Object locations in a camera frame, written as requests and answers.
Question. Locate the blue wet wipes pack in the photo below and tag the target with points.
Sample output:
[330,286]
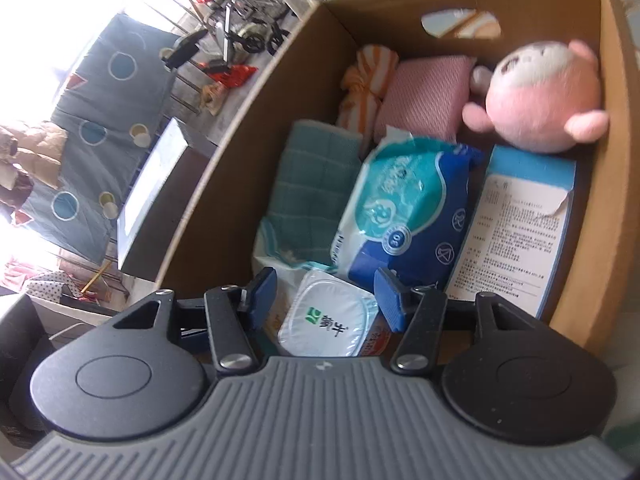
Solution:
[405,210]

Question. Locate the brown clothes pile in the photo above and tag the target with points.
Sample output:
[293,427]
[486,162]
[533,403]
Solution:
[30,155]

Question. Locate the pink cloth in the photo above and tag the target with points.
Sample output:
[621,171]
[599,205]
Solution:
[425,95]

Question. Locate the folded wheelchair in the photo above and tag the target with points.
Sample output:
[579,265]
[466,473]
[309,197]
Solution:
[250,25]

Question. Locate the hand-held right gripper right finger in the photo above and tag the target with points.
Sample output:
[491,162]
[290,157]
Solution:
[390,300]

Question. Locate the red and white packet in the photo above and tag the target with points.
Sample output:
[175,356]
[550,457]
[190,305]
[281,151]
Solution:
[377,342]

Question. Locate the green rug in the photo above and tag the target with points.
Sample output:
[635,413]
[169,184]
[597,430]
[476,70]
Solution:
[625,435]

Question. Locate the white lidded yogurt cup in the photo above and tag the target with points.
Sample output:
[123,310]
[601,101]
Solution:
[327,315]

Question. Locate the teal quilted towel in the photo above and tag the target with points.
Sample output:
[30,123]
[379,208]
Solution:
[312,180]

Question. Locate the dark cabinet with white top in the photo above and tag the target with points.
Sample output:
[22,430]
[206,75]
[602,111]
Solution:
[155,185]

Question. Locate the dark blue circle pattern quilt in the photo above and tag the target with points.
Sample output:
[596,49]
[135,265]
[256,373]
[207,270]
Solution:
[95,160]

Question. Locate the blue and white carton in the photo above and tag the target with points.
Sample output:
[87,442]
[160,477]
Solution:
[515,230]

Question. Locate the small white soft item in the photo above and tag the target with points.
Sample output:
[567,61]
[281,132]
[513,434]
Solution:
[479,79]

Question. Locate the pink round plush toy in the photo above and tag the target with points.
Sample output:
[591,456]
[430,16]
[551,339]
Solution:
[540,100]

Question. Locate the orange striped towel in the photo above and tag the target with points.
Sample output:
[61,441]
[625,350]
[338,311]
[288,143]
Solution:
[367,85]

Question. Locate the brown cardboard box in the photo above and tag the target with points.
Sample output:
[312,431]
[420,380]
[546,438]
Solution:
[280,85]

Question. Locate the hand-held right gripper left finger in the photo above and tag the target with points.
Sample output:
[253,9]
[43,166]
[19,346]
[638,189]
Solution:
[262,295]

